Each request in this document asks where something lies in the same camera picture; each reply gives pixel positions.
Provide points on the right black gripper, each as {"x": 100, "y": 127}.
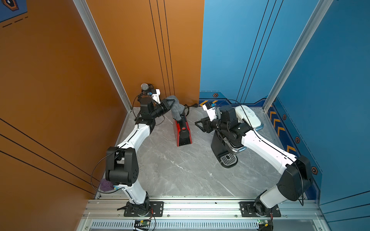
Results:
{"x": 205, "y": 122}

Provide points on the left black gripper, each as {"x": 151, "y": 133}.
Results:
{"x": 164, "y": 106}

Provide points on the grey microfibre cloth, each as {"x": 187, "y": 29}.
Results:
{"x": 177, "y": 109}

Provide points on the red capsule coffee machine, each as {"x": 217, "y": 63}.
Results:
{"x": 182, "y": 131}

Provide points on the black coffee machine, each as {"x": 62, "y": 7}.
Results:
{"x": 226, "y": 155}

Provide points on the white coffee machine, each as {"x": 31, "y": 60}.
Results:
{"x": 250, "y": 117}

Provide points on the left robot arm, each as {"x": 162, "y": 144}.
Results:
{"x": 122, "y": 167}

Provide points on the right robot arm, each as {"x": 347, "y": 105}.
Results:
{"x": 234, "y": 132}

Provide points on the microphone on black tripod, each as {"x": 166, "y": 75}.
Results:
{"x": 144, "y": 86}

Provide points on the purple toy cube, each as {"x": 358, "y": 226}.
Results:
{"x": 106, "y": 186}

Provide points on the left circuit board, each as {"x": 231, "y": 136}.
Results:
{"x": 142, "y": 225}

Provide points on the circuit board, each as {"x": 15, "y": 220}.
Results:
{"x": 142, "y": 225}
{"x": 266, "y": 225}

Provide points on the right circuit board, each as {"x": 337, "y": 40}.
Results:
{"x": 266, "y": 225}

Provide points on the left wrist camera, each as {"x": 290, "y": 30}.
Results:
{"x": 155, "y": 95}

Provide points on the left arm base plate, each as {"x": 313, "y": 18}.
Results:
{"x": 147, "y": 209}

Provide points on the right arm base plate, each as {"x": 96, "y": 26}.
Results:
{"x": 256, "y": 209}

